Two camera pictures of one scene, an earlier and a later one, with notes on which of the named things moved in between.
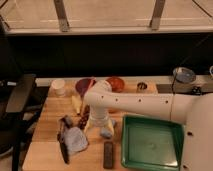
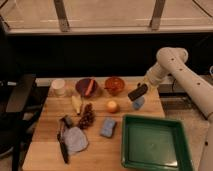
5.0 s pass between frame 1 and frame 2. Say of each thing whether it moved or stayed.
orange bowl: stayed
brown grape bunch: stayed
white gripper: moved
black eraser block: moved
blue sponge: stayed
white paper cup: stayed
